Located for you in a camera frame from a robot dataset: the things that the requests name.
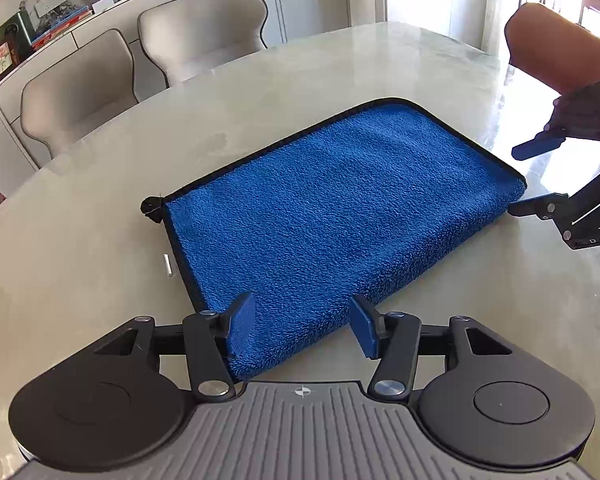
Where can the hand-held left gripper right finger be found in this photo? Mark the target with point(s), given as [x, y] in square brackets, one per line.
[366, 330]

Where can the small white card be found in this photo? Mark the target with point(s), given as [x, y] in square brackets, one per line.
[103, 5]

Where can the stack of books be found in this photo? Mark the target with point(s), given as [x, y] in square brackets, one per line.
[60, 27]

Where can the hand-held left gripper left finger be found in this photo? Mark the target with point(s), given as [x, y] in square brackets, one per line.
[241, 325]

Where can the white counter cabinet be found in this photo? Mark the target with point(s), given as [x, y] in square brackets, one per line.
[455, 5]

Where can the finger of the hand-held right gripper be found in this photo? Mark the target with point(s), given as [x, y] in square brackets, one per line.
[535, 146]
[537, 206]

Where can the blue towel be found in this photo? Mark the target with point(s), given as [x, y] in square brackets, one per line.
[330, 210]

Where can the small white stick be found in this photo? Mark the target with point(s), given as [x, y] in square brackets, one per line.
[167, 265]

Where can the green box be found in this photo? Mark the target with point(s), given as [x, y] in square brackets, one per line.
[17, 35]

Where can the dark flower picture frame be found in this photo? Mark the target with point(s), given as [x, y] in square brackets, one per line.
[2, 60]

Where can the beige dining chair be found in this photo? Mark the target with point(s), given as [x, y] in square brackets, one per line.
[200, 30]
[75, 95]

